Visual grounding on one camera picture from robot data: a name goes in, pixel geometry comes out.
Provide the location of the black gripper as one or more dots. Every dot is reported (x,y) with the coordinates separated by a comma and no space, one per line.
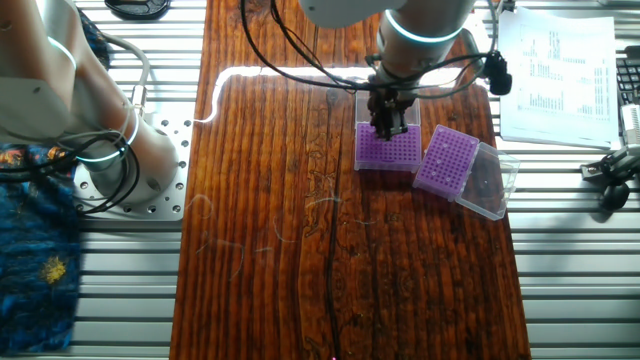
(394,96)

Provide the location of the small silver black clamp mount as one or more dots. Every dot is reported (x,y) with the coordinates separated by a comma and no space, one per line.
(614,196)

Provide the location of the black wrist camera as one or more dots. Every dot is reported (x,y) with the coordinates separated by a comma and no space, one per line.
(500,75)

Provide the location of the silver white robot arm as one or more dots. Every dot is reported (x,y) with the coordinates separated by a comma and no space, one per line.
(45,100)

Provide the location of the brown wooden board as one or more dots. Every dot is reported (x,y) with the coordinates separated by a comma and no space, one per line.
(280,280)

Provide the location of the blue yellow patterned cloth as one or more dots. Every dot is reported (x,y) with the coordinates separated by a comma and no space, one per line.
(30,280)

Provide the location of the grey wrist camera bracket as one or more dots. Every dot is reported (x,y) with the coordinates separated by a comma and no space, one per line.
(472,42)

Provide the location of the black keyboard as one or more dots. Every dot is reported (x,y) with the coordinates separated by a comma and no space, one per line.
(629,80)

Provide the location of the white printed paper sheet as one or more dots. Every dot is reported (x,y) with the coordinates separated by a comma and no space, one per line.
(550,120)

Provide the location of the purple pipette tip rack box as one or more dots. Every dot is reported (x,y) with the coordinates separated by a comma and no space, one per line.
(450,171)
(387,156)

